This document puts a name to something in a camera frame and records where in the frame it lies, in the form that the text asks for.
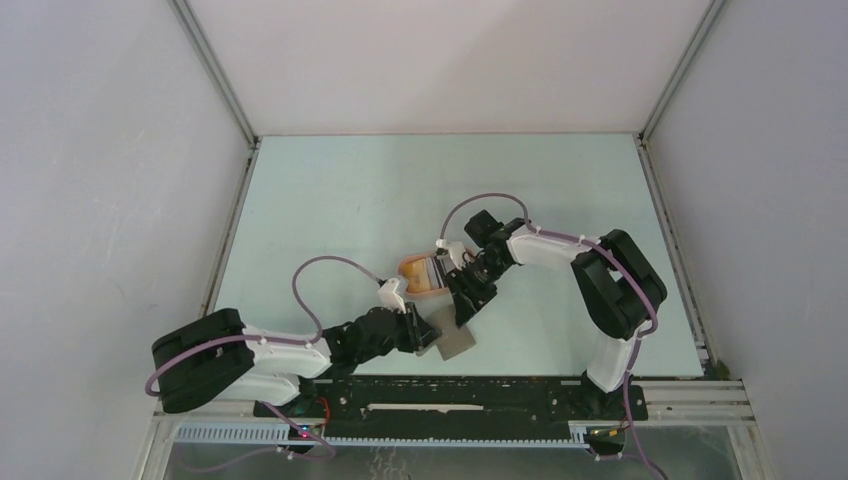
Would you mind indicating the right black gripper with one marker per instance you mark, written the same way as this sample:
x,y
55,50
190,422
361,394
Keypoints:
x,y
468,303

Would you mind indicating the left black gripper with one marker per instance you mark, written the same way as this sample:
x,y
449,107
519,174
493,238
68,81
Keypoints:
x,y
418,333

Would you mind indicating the grey card holder wallet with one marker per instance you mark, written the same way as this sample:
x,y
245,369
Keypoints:
x,y
452,339

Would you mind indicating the pink oval tray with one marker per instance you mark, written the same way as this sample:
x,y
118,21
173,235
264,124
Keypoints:
x,y
439,269

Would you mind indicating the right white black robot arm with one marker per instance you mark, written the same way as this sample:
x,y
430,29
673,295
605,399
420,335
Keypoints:
x,y
621,290

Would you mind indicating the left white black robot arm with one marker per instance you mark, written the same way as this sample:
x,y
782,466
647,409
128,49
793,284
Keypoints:
x,y
220,357

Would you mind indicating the yellow credit card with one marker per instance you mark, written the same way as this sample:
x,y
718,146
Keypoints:
x,y
418,276

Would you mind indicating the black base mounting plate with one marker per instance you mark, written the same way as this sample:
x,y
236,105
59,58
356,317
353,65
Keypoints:
x,y
496,409

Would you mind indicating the right controller board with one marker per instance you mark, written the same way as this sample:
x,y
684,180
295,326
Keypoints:
x,y
606,435

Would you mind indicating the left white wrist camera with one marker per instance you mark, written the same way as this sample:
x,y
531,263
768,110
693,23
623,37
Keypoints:
x,y
391,294

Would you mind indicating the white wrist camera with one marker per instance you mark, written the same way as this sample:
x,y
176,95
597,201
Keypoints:
x,y
391,294
455,251

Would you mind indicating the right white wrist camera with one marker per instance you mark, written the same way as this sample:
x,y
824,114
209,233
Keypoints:
x,y
455,251

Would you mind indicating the aluminium frame rail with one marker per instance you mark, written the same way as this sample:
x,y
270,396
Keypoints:
x,y
668,402

